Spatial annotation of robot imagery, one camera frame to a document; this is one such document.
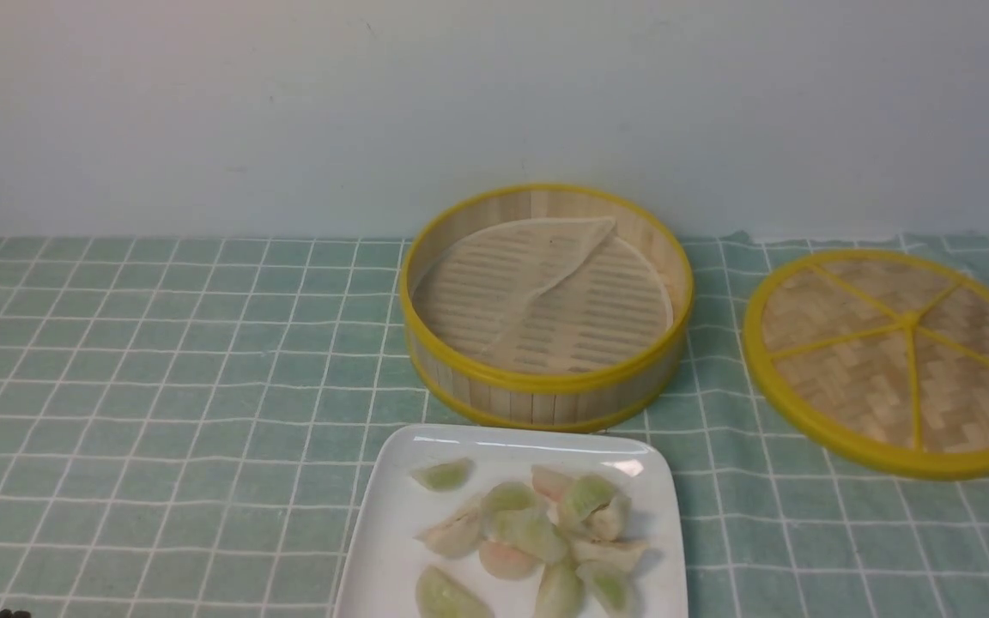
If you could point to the green steamed dumpling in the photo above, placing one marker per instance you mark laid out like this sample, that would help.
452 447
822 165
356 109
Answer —
513 514

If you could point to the white square plate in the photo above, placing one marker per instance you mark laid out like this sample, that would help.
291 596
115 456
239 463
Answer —
385 560

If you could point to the bamboo steamer basket yellow rim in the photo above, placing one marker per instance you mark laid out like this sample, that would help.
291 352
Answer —
570 402

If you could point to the white cloth steamer liner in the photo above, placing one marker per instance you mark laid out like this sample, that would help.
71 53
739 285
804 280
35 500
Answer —
547 296

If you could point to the green dumpling top left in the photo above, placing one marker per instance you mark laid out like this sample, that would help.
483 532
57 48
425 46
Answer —
444 476

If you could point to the pink dumpling top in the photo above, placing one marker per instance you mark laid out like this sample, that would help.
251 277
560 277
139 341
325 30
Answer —
550 483

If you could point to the pink dumpling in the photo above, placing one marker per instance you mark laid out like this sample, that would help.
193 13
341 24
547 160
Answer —
550 483
504 562

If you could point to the green dumpling top right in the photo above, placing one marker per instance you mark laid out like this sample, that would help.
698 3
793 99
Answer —
582 497

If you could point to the pale dumpling left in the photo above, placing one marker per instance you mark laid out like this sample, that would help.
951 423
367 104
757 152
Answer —
457 535

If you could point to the pale dumpling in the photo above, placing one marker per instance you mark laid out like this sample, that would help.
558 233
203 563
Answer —
624 556
457 535
608 522

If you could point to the pale dumpling right upper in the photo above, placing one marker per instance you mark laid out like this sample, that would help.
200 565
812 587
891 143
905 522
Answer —
608 522

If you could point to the pink dumpling centre bottom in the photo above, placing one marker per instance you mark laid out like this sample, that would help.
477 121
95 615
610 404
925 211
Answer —
504 562

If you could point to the green dumpling bottom left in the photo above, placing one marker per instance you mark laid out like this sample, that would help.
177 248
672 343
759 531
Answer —
438 595

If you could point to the green dumpling bottom middle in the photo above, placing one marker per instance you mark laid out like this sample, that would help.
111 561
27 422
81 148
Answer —
560 592

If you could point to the green dumpling bottom right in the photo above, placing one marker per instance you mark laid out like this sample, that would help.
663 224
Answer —
610 586

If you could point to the green checkered tablecloth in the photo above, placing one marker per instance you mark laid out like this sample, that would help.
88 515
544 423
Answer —
187 427

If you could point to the bamboo steamer lid yellow rim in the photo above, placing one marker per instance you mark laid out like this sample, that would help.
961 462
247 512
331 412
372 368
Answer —
878 356

